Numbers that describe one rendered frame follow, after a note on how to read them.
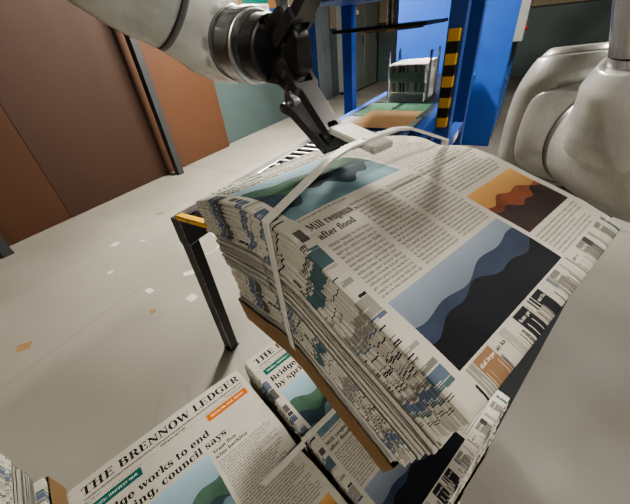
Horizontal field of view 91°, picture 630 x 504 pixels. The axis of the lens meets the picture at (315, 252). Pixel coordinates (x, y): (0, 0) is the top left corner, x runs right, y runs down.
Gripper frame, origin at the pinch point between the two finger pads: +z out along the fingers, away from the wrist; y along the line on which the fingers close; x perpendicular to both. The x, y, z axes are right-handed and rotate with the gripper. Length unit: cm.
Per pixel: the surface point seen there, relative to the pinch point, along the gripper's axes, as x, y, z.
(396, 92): -195, 58, -145
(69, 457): 81, 136, -82
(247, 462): 25, 47, 2
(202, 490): 32, 47, 0
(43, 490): 47, 42, -11
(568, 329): -127, 131, 27
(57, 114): 17, 68, -366
